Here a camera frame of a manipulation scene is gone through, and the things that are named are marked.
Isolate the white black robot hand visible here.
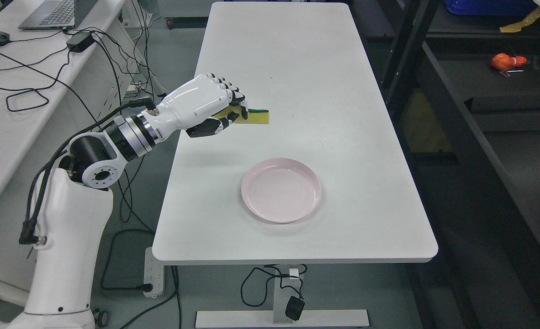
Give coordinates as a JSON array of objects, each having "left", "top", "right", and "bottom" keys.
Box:
[{"left": 144, "top": 74, "right": 249, "bottom": 141}]

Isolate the yellow green sponge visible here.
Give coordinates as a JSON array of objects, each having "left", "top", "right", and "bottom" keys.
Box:
[{"left": 213, "top": 106, "right": 270, "bottom": 125}]

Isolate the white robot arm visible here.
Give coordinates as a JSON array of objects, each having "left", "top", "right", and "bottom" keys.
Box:
[{"left": 8, "top": 109, "right": 217, "bottom": 329}]

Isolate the dark metal shelf rack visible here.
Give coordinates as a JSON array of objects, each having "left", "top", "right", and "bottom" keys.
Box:
[{"left": 378, "top": 0, "right": 540, "bottom": 328}]

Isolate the orange toy on shelf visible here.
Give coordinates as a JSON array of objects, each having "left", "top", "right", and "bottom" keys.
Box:
[{"left": 491, "top": 53, "right": 528, "bottom": 71}]

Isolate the white table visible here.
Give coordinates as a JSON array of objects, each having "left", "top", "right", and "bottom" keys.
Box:
[{"left": 153, "top": 2, "right": 439, "bottom": 329}]

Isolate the pink plate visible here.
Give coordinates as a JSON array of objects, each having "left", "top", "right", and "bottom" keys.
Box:
[{"left": 241, "top": 158, "right": 322, "bottom": 223}]

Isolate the black power adapter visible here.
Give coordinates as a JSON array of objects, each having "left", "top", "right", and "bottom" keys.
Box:
[{"left": 66, "top": 31, "right": 95, "bottom": 53}]

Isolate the white side desk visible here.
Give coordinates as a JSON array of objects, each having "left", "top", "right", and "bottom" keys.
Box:
[{"left": 0, "top": 0, "right": 156, "bottom": 307}]

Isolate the white power strip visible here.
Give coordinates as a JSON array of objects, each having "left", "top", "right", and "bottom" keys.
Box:
[{"left": 144, "top": 247, "right": 165, "bottom": 298}]

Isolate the grey laptop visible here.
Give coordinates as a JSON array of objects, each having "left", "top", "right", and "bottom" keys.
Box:
[{"left": 19, "top": 0, "right": 97, "bottom": 31}]

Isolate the black plug under table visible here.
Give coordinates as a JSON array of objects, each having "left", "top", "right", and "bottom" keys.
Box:
[{"left": 285, "top": 296, "right": 305, "bottom": 321}]

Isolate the blue plastic bin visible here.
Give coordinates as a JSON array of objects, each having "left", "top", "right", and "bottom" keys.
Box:
[{"left": 443, "top": 0, "right": 538, "bottom": 16}]

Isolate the yellow tape strip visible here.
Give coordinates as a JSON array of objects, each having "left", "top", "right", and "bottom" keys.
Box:
[{"left": 499, "top": 6, "right": 540, "bottom": 33}]

